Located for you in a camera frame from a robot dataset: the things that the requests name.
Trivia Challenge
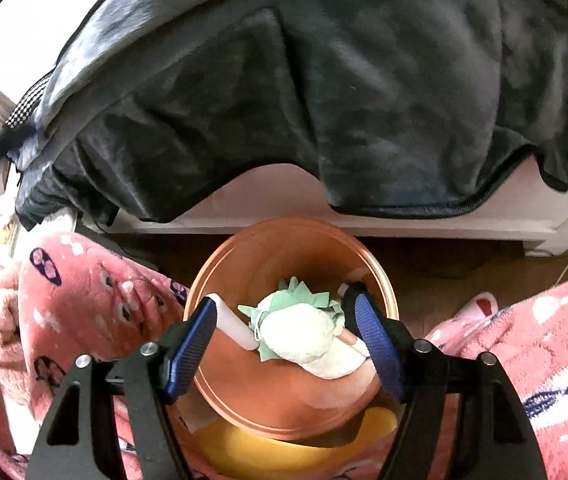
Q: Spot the pink slipper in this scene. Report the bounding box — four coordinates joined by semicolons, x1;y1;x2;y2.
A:
451;291;500;323

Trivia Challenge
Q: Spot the white bed frame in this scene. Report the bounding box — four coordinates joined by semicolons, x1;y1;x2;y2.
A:
98;152;568;258

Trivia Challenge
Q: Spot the small beige stub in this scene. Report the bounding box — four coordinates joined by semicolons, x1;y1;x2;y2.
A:
334;327;365;356

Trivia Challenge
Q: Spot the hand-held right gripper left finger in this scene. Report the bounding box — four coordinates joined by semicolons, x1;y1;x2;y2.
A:
26;296;219;480

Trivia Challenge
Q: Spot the plush blanket with grey underside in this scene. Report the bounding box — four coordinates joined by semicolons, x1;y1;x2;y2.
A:
4;0;568;233

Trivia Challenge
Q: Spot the yellow plastic stool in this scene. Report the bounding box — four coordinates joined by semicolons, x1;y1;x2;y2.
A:
196;407;399;480

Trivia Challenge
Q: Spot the white and green plush toy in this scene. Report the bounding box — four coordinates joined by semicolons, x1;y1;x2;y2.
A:
259;302;367;381

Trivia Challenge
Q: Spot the person's left leg pink pajamas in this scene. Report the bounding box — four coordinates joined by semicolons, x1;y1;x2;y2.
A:
0;232;199;480

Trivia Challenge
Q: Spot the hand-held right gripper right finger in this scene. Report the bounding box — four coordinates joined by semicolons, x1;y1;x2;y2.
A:
341;282;550;480

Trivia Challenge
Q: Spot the person's leg pink pajamas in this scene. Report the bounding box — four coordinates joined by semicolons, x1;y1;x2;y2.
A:
0;232;199;480
424;267;568;480

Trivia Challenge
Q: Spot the plain white tube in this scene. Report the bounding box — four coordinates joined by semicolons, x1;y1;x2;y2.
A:
211;294;259;351

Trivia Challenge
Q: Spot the orange plastic basin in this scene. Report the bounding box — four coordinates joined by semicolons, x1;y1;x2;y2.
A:
184;217;399;441

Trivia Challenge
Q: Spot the person's right leg pink pajamas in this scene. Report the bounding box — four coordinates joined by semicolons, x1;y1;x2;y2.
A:
424;267;568;480

